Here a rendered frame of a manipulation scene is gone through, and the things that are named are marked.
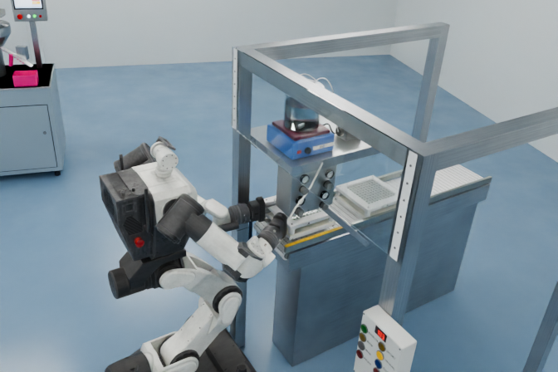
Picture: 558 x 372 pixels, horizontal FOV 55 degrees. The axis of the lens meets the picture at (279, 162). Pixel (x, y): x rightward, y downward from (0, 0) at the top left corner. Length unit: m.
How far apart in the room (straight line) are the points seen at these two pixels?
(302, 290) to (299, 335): 0.29
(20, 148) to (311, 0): 4.31
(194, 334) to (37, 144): 2.43
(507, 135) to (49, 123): 3.46
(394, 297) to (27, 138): 3.37
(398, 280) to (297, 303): 1.08
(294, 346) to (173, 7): 4.98
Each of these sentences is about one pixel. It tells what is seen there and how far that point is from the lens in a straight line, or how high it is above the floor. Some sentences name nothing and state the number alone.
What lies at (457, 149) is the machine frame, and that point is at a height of 1.60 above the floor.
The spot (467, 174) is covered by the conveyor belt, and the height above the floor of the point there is 0.80.
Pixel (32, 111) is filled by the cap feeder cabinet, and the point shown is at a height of 0.58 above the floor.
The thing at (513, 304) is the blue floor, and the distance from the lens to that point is 3.63.
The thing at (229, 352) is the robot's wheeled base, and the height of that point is 0.19.
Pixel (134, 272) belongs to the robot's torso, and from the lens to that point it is 2.12.
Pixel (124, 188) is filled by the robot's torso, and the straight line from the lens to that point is 1.94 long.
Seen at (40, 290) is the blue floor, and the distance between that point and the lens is 3.51.
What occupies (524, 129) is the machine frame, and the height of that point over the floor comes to 1.60.
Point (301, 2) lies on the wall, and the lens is 7.30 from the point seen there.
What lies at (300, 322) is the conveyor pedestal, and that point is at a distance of 2.72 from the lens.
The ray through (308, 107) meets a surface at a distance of 1.74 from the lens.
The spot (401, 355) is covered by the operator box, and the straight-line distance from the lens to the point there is 1.63.
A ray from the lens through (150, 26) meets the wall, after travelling 6.97.
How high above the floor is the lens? 2.21
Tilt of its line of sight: 28 degrees down
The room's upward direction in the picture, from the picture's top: 3 degrees clockwise
